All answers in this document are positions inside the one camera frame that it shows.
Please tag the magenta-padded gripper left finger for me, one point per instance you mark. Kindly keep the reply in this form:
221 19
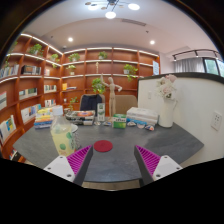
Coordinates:
78 160

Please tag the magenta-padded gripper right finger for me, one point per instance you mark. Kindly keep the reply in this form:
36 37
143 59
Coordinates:
148 160

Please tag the clear bottle of yellow juice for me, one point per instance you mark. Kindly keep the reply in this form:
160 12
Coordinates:
61 133

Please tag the flat round red coaster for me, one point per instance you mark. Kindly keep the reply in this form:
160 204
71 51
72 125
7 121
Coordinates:
103 146

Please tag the stack of dark books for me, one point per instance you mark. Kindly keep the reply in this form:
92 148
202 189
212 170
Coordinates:
80 116

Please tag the stack of white books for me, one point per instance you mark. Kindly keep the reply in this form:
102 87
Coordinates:
141 115

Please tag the green and white box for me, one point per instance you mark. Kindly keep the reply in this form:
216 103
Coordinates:
119 121

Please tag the white vase with pale flowers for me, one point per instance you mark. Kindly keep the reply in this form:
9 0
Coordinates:
166 115

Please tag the stack of colourful books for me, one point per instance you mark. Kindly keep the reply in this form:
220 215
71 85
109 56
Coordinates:
43 121

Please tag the tall green and white carton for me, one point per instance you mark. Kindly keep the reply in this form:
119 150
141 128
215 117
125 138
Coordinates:
101 112

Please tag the dark blue chair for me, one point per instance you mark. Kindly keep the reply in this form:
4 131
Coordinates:
90 103

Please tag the beige chair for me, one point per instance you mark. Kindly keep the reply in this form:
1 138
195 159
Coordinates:
126 103

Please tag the wooden artist mannequin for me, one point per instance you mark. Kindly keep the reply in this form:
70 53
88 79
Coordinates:
112 96

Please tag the wooden shelf unit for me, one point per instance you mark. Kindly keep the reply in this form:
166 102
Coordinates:
83 76

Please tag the grey curtain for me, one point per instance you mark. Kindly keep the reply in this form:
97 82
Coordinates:
188 65

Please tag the window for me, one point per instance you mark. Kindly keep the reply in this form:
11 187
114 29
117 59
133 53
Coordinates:
213 66

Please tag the recessed ceiling spotlight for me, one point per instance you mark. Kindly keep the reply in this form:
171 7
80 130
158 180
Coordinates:
70 39
152 42

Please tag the ceiling lamp with round lights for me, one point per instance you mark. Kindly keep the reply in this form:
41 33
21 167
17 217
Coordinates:
110 14

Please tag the white switch plate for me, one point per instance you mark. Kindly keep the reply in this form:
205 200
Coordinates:
149 95

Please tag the white wall socket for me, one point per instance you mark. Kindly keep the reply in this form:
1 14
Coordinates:
216 120

